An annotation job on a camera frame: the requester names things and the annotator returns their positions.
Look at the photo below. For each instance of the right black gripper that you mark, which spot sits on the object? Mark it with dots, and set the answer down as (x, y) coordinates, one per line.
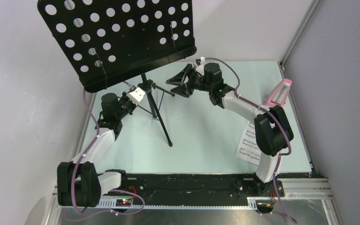
(179, 79)

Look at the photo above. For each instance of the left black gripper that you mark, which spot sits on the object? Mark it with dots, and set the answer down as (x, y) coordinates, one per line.
(126, 98)

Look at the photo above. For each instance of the black perforated music stand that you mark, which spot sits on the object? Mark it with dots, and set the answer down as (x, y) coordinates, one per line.
(110, 41)

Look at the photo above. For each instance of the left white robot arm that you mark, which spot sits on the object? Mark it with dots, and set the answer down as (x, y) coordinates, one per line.
(78, 182)

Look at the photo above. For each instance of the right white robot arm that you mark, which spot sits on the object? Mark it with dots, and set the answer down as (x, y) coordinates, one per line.
(273, 132)

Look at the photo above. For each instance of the white sheet music page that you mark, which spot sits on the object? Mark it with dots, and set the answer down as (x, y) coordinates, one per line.
(247, 148)

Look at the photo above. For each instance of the pink metronome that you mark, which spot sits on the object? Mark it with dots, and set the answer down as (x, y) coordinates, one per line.
(279, 94)

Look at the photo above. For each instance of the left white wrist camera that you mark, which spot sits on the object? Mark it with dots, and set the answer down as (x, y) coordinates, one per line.
(136, 96)

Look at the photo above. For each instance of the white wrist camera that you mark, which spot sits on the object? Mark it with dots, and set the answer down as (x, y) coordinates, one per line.
(200, 65)
(136, 96)

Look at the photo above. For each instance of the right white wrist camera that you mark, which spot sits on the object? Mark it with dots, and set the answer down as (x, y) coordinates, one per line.
(200, 65)

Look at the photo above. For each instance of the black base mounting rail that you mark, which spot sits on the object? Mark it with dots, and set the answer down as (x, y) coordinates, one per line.
(198, 190)

